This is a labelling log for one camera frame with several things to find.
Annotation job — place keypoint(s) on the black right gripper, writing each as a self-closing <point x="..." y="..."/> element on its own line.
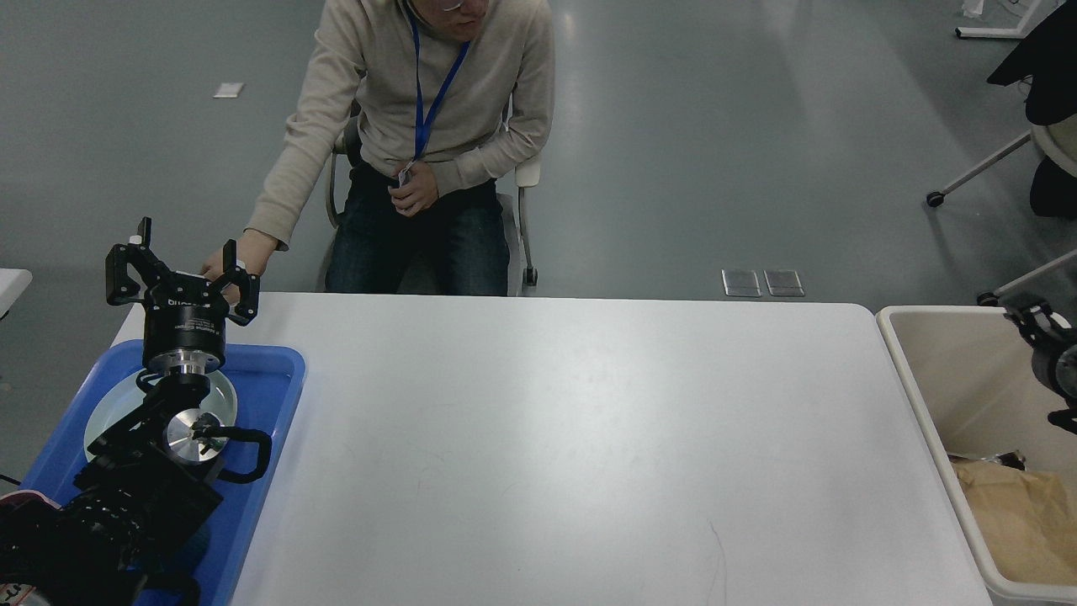
<point x="1054" y="354"/>

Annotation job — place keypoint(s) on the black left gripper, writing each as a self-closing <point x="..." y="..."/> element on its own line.
<point x="184" y="325"/>

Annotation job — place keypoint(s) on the mint green plate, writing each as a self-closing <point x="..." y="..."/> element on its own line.
<point x="126" y="396"/>

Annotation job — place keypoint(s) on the brown paper bag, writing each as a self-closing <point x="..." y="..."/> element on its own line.
<point x="1026" y="518"/>

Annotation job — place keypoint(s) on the silver foil bag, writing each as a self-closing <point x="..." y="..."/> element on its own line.
<point x="1014" y="460"/>

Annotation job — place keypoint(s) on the dark teal mug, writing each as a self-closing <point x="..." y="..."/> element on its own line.
<point x="185" y="560"/>

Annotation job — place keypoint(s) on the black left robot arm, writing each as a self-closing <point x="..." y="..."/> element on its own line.
<point x="148" y="488"/>

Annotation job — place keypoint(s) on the beige plastic bin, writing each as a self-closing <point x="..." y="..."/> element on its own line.
<point x="968" y="376"/>

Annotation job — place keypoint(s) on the white side table corner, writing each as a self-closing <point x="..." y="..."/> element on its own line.
<point x="14" y="282"/>

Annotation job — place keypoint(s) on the pink mug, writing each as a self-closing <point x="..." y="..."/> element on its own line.
<point x="27" y="507"/>

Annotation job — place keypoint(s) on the right silver floor plate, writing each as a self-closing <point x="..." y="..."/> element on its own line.
<point x="784" y="284"/>

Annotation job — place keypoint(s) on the silver floor plate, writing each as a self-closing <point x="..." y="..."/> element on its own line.
<point x="784" y="284"/>
<point x="741" y="284"/>

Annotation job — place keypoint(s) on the office chair with black coat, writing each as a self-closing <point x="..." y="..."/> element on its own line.
<point x="1045" y="58"/>

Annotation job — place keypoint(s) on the seated person beige sweater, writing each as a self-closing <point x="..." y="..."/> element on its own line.
<point x="451" y="96"/>

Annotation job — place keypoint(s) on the left silver floor plate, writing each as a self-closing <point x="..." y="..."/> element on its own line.
<point x="741" y="284"/>

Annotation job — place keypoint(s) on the white table leg base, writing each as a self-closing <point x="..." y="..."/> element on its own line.
<point x="1002" y="20"/>

